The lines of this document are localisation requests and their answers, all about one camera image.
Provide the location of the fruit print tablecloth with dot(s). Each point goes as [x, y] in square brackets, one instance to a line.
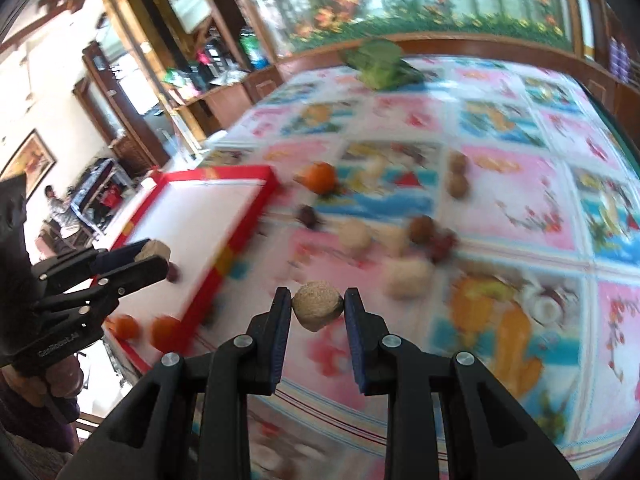
[500, 220]

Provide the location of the wooden partition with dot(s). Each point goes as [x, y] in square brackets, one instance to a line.
[125, 125]

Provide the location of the framed painting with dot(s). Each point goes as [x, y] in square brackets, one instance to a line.
[27, 160]

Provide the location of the green packet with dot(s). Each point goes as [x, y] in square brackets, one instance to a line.
[175, 77]

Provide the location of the person's left forearm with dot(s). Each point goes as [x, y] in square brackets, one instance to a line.
[30, 435]

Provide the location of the red cardboard tray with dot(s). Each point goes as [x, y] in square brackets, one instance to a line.
[210, 220]

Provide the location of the person's left hand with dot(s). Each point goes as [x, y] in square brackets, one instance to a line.
[62, 377]

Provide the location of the wooden pillar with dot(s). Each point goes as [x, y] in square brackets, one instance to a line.
[135, 25]

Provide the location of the green bok choy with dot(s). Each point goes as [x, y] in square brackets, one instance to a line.
[382, 65]

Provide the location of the table with dark cloth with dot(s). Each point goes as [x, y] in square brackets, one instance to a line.
[97, 185]

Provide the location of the wooden cabinet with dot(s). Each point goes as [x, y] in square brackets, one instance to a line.
[250, 90]

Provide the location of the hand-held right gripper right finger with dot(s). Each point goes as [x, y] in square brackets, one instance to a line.
[356, 340]

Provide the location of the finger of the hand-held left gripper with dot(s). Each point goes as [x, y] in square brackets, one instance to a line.
[122, 255]
[145, 270]

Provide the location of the orange mandarin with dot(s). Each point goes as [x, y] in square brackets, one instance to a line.
[165, 332]
[122, 327]
[321, 177]

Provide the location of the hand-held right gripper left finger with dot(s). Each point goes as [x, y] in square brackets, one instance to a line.
[281, 330]

